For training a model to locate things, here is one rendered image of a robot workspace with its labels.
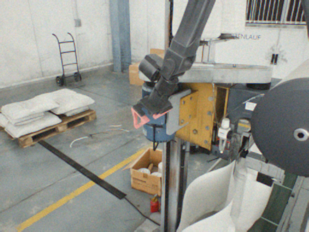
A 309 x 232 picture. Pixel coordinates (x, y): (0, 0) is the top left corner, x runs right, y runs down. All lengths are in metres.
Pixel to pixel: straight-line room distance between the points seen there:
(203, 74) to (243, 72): 0.15
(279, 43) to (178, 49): 3.12
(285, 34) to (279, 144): 3.50
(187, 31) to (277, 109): 0.46
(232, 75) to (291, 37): 2.77
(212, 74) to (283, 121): 0.74
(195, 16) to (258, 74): 0.43
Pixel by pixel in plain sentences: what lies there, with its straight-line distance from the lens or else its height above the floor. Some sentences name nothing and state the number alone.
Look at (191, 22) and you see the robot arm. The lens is 0.61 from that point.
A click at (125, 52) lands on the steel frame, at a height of 0.55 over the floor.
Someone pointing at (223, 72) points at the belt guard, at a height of 1.40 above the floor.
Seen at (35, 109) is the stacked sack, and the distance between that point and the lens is 3.38.
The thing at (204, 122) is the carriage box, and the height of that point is 1.15.
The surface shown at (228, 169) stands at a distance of 1.02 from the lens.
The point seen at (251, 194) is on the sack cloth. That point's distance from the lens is 1.49.
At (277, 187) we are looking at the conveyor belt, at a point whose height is 0.38.
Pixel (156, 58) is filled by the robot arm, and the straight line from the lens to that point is 0.71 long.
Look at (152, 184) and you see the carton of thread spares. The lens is 2.28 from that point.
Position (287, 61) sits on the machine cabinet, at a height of 1.01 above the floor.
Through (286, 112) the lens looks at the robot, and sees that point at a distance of 0.18.
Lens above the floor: 1.61
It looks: 24 degrees down
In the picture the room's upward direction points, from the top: straight up
